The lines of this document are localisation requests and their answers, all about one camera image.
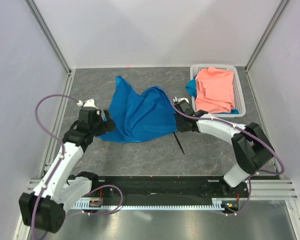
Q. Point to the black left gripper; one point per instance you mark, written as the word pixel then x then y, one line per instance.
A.
pixel 108 126

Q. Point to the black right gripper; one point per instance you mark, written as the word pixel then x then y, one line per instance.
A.
pixel 182 129

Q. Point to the blue satin napkin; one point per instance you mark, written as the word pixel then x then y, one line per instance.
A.
pixel 139 117

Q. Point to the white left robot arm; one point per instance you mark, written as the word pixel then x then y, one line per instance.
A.
pixel 46 206

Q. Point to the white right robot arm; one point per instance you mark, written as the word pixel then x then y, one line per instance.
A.
pixel 251 147

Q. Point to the blue cloth in basket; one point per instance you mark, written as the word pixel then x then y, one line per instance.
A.
pixel 191 88

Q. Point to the salmon pink cloth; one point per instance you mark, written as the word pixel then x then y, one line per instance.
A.
pixel 215 91

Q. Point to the white plastic basket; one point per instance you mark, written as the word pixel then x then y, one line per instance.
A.
pixel 240 108

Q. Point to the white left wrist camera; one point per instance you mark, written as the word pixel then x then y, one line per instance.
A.
pixel 88 103

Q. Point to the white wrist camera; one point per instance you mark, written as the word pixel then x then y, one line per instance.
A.
pixel 176 100
pixel 88 103

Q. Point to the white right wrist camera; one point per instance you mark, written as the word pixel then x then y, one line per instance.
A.
pixel 176 100

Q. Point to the white slotted cable duct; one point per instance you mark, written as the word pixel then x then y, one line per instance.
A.
pixel 88 204

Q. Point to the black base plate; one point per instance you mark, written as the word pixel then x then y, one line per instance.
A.
pixel 168 190

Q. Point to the aluminium front rail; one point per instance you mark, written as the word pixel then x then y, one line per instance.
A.
pixel 269 187

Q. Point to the left aluminium frame post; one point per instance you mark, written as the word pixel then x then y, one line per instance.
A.
pixel 47 34

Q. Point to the aluminium frame post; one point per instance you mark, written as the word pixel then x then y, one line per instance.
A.
pixel 266 33
pixel 47 34

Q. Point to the right aluminium frame post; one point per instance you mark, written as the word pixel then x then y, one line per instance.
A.
pixel 266 33

